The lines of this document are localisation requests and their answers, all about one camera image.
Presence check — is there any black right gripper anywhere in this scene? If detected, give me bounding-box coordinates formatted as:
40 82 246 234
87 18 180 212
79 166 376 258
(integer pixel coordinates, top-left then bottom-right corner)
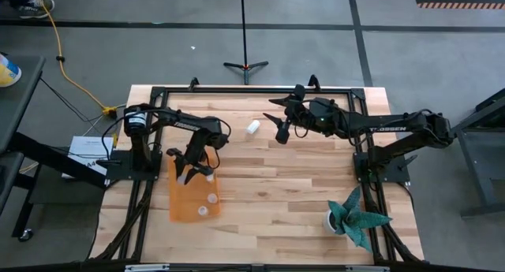
262 83 315 145

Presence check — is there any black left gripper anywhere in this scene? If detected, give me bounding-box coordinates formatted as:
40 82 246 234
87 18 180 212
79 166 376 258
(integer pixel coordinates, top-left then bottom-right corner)
166 147 216 186

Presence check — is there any white opaque pill bottle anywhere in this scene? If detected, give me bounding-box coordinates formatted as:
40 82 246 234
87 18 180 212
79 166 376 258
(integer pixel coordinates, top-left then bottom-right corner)
245 119 262 136

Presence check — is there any black tripod stand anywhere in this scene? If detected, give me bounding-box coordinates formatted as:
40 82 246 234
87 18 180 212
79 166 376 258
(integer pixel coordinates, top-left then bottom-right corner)
223 0 270 86

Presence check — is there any white paper sheet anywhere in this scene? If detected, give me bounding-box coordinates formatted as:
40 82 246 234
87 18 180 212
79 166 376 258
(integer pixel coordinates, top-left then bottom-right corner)
62 135 116 181

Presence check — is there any black beam with silver brackets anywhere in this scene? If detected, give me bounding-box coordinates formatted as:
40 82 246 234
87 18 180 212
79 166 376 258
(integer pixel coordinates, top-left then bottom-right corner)
0 259 505 272

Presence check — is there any white plant pot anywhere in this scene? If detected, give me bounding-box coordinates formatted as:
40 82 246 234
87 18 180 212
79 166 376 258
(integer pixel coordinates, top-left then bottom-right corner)
323 208 341 235

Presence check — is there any teal leafy plant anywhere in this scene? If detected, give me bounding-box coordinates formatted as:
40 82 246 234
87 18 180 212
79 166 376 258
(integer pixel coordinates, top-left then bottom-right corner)
327 186 393 253

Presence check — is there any black side table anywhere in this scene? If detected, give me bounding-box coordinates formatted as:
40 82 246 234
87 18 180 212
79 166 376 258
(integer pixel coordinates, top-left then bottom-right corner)
0 54 108 242

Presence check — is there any grey metal cart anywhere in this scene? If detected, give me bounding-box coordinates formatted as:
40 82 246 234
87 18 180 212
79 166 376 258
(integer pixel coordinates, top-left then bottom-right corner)
434 88 505 220

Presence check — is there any yellow blue round object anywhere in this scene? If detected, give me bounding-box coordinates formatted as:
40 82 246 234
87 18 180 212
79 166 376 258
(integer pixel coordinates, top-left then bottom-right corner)
0 52 23 88

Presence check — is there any person's shoe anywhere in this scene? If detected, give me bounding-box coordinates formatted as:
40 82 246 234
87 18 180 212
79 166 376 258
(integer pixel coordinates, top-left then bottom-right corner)
17 0 56 20

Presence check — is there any black aluminium table frame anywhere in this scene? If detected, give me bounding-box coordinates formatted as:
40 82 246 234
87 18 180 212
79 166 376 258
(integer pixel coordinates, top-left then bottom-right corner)
90 85 428 265

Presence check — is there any black floor cable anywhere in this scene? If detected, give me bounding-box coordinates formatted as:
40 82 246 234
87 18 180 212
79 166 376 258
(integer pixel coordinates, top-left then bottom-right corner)
39 77 122 139

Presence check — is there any yellow extension cable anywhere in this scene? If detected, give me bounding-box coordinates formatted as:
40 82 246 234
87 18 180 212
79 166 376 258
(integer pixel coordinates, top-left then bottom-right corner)
29 0 119 120

